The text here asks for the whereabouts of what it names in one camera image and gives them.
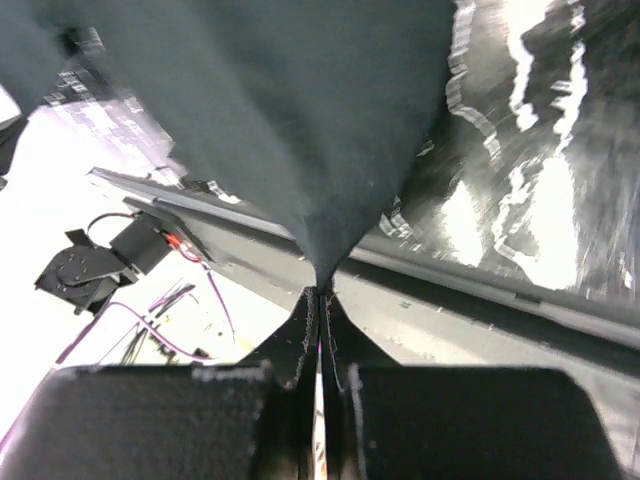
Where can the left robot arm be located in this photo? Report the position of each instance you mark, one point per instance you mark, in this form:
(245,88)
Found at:
(86,275)

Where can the black polo shirt blue logo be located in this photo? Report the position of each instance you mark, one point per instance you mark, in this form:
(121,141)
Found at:
(312,111)

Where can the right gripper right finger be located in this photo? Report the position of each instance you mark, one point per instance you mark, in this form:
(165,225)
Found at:
(389,421)

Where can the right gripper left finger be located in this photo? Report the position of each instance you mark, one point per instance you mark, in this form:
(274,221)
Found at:
(249,420)

